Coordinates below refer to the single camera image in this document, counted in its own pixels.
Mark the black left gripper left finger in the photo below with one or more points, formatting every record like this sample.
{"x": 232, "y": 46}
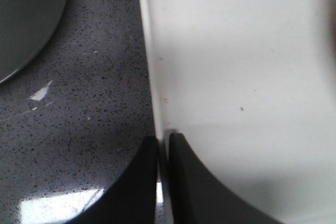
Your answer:
{"x": 132, "y": 198}

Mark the white bear serving tray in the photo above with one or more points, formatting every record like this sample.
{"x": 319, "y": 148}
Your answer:
{"x": 251, "y": 86}

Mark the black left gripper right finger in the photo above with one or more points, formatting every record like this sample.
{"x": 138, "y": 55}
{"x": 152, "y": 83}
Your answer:
{"x": 197, "y": 196}

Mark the green electric cooking pot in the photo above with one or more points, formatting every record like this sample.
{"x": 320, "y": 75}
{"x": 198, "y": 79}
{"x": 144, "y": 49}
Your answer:
{"x": 26, "y": 27}

